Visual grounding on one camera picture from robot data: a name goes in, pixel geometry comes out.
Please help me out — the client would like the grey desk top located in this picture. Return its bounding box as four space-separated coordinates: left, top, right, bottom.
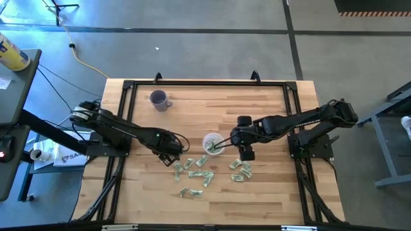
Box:
0 48 42 128

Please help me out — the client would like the white printed paper bag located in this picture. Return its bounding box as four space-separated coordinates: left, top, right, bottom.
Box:
53 130 90 167

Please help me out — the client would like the blue metal leg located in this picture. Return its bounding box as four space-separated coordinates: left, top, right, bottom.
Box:
17 159 37 203

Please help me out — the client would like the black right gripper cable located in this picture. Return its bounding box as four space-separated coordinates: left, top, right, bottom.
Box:
213 135 237 151

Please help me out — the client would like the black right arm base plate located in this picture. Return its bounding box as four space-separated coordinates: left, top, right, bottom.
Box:
288 133 335 160

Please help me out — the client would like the black aluminium table frame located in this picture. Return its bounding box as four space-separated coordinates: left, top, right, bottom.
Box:
72 79 346 225

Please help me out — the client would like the white paper sheet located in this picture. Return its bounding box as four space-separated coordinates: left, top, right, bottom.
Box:
33 139 59 171

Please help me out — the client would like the person's shoe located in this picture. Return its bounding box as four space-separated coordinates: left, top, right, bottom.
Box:
401 114 411 139

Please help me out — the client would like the black mouse with indicator light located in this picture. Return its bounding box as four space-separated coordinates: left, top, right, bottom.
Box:
0 134 15 163

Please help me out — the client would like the yellow floor cable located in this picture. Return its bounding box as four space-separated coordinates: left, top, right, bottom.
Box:
40 0 110 80

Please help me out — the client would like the grey metal cart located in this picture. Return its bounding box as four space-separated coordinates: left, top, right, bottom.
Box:
356 80 411 189

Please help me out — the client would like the black mat with hazard stripes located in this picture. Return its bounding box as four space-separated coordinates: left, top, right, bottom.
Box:
333 0 411 17

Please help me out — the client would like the clear plastic cup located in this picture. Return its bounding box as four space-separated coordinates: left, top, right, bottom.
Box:
202 132 226 157

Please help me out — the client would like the white edge bracket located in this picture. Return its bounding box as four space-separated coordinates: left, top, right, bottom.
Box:
101 224 139 231
281 225 318 231

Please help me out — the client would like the yellow wipes canister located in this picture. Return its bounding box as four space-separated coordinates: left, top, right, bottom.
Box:
0 31 31 72

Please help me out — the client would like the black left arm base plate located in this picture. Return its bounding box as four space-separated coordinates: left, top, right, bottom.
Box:
85 131 133 158

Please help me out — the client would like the white pipe fitting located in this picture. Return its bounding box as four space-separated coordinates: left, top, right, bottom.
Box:
30 149 51 162

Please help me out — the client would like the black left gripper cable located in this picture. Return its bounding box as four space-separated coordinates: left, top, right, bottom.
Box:
171 131 191 152

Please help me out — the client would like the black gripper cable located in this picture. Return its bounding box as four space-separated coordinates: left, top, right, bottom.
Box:
171 131 191 152
213 135 237 151

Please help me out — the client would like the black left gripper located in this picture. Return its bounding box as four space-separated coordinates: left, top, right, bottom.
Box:
150 130 184 167

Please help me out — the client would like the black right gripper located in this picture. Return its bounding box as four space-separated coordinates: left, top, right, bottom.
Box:
231 115 258 162

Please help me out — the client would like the black support beam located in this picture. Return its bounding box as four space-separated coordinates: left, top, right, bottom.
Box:
17 108 89 155

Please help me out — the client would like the grey mouse tray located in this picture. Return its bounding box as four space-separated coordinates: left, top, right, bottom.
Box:
0 124 31 202

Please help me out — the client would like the black tripod stand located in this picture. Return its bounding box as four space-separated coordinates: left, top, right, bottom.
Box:
48 0 80 26

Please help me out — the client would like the grey purple mug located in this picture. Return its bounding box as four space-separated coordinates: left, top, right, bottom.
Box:
149 89 173 112

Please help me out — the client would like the thin black floor cable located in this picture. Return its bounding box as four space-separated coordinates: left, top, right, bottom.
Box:
37 63 103 98

